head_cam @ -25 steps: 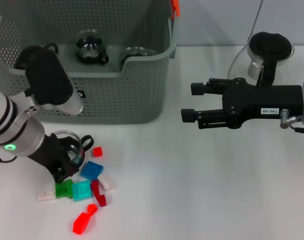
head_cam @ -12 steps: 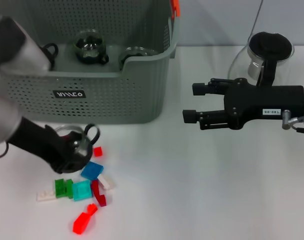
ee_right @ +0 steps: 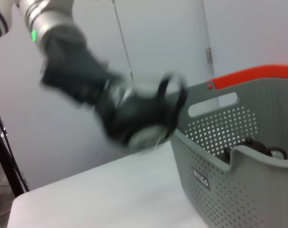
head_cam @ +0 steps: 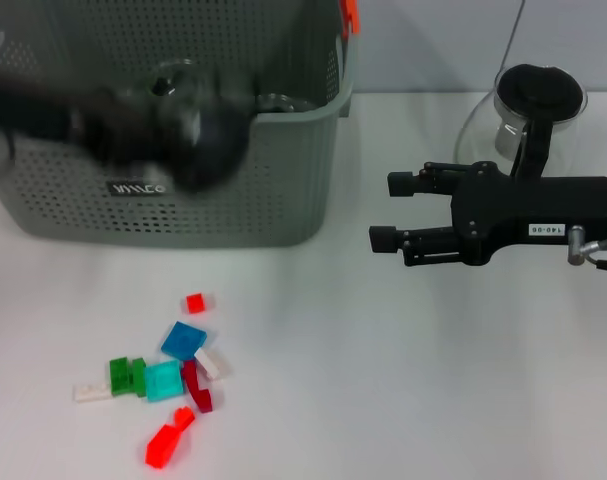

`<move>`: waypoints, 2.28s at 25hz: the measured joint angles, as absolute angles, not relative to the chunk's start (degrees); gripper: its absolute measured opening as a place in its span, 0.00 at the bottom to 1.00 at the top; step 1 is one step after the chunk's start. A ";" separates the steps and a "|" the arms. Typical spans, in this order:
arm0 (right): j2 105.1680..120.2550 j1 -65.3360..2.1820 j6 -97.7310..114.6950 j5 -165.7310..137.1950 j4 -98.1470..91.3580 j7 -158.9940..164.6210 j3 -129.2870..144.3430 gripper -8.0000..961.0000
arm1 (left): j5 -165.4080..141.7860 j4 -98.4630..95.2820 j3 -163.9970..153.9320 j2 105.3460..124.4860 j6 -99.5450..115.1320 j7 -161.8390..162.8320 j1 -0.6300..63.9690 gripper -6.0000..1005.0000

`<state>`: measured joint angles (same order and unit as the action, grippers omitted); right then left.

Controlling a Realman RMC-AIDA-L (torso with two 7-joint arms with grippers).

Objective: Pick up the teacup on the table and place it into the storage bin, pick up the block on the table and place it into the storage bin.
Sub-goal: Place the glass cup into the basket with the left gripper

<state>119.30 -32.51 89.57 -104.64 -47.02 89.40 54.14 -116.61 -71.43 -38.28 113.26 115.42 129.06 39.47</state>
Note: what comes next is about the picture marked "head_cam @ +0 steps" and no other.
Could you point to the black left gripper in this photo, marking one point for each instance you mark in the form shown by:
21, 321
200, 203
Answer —
43, 117

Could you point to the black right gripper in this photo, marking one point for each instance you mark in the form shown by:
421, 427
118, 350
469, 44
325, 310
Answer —
523, 207

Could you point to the glass teacup black sleeve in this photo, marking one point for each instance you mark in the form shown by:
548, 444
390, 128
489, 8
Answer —
283, 104
170, 80
213, 150

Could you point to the grey perforated storage bin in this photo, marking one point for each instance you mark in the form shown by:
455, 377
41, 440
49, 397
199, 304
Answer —
243, 200

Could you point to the orange bin clip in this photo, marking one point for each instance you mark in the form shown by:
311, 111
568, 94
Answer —
352, 15

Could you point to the silver metal connector plug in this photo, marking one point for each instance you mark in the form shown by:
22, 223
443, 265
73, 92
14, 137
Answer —
577, 245

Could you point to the glass teapot black lid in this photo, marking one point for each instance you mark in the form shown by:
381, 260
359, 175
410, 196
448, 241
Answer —
540, 90

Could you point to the small red square brick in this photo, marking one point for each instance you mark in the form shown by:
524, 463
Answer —
195, 304

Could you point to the blue flat square brick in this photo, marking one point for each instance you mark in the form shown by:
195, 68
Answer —
183, 341

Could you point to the white small brick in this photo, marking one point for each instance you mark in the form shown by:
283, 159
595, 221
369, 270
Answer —
210, 364

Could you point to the green brick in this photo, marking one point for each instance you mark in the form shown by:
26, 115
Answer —
125, 377

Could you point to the teal square brick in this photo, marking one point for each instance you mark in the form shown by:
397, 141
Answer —
163, 382

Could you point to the dark red curved brick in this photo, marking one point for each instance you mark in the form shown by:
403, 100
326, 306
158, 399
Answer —
198, 392

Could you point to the white flat long brick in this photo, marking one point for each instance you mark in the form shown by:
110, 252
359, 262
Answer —
90, 394

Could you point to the small orange-red brick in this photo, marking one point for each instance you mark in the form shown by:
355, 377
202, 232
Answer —
185, 417

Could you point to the large orange-red brick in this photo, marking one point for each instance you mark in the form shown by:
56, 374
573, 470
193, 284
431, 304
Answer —
160, 447

